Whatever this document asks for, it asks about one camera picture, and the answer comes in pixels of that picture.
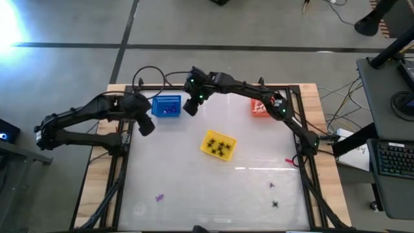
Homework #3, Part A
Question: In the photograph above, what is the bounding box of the yellow plastic basket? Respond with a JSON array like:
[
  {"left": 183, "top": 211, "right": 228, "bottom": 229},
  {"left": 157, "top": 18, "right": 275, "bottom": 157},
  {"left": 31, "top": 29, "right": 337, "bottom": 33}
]
[{"left": 199, "top": 129, "right": 238, "bottom": 162}]

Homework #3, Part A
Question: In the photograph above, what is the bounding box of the blue plastic basket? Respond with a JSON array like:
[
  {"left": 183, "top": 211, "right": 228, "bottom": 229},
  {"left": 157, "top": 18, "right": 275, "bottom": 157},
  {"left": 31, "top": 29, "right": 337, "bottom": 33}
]
[{"left": 151, "top": 94, "right": 182, "bottom": 118}]

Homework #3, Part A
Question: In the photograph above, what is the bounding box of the orange plastic basket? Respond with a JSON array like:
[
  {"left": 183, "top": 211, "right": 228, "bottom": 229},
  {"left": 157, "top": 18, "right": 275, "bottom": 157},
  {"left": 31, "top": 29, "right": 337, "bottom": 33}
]
[{"left": 251, "top": 98, "right": 272, "bottom": 118}]

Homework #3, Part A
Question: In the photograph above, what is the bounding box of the grey metal stand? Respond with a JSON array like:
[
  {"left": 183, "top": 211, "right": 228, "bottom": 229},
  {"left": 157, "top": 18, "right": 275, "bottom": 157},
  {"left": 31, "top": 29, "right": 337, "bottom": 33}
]
[{"left": 0, "top": 140, "right": 53, "bottom": 232}]

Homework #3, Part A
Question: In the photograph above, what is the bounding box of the black box with blue light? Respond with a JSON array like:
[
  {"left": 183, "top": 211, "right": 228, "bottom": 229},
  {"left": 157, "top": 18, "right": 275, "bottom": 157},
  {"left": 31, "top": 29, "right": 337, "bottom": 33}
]
[{"left": 0, "top": 118, "right": 21, "bottom": 145}]

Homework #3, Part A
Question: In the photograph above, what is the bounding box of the black desk leg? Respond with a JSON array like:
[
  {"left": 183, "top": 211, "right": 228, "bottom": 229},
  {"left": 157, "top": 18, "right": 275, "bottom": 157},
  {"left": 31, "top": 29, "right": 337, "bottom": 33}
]
[{"left": 331, "top": 122, "right": 379, "bottom": 159}]

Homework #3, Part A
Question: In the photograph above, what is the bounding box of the white paper sheet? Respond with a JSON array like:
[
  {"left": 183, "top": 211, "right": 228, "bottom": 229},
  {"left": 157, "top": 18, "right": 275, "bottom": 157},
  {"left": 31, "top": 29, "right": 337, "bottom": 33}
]
[{"left": 335, "top": 128, "right": 371, "bottom": 172}]

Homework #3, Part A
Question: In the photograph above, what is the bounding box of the black chair foot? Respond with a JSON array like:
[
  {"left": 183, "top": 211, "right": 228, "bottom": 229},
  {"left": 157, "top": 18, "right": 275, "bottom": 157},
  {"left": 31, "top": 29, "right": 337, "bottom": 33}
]
[{"left": 354, "top": 0, "right": 399, "bottom": 36}]

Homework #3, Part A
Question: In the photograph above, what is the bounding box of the grey desk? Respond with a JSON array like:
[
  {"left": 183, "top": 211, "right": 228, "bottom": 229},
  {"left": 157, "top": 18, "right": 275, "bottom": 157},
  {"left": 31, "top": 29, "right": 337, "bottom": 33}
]
[{"left": 355, "top": 56, "right": 414, "bottom": 221}]

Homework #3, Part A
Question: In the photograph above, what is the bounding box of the orange striped mat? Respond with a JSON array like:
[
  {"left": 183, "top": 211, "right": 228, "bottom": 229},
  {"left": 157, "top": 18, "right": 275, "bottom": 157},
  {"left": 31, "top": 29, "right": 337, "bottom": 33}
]
[{"left": 369, "top": 0, "right": 391, "bottom": 39}]

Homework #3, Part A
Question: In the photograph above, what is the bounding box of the black pole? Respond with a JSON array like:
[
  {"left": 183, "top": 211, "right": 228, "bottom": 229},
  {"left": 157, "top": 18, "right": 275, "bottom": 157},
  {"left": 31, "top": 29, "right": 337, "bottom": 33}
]
[{"left": 368, "top": 25, "right": 414, "bottom": 69}]

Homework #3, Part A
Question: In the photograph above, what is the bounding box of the round black monitor base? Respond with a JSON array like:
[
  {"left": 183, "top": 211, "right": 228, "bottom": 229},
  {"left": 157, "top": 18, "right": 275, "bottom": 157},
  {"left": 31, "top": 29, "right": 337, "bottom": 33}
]
[{"left": 390, "top": 90, "right": 414, "bottom": 122}]

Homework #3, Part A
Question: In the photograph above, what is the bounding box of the black device on desk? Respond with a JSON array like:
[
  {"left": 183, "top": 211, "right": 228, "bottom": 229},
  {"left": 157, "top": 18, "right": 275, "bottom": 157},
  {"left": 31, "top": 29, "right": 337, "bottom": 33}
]
[{"left": 397, "top": 60, "right": 414, "bottom": 90}]

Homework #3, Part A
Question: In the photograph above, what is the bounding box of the black keyboard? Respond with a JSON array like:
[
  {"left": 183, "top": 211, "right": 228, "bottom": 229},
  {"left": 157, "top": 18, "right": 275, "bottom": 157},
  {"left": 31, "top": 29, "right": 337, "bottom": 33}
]
[{"left": 367, "top": 138, "right": 414, "bottom": 182}]

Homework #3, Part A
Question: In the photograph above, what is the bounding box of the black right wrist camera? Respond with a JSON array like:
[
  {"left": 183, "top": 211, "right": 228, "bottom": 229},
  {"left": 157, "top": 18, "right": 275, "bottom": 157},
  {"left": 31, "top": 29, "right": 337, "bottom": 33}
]
[{"left": 182, "top": 96, "right": 200, "bottom": 117}]

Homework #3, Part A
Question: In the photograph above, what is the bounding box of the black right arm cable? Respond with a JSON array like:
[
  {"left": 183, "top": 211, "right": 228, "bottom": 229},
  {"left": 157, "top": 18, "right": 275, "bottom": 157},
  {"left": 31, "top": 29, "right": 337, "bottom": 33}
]
[{"left": 164, "top": 70, "right": 191, "bottom": 87}]

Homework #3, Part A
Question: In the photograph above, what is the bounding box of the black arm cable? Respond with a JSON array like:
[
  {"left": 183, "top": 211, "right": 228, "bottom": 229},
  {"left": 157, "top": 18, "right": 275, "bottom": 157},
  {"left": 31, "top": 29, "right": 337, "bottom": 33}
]
[
  {"left": 131, "top": 65, "right": 168, "bottom": 98},
  {"left": 164, "top": 70, "right": 191, "bottom": 87}
]

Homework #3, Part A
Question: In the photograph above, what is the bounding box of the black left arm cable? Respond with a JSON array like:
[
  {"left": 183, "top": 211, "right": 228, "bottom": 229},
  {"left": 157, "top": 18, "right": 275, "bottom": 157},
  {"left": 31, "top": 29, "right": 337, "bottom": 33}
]
[{"left": 131, "top": 65, "right": 168, "bottom": 98}]

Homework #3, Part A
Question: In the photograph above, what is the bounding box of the black aluminium table frame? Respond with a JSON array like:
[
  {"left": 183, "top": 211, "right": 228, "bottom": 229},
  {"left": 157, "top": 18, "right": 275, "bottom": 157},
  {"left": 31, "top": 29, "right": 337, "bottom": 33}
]
[{"left": 71, "top": 77, "right": 349, "bottom": 232}]

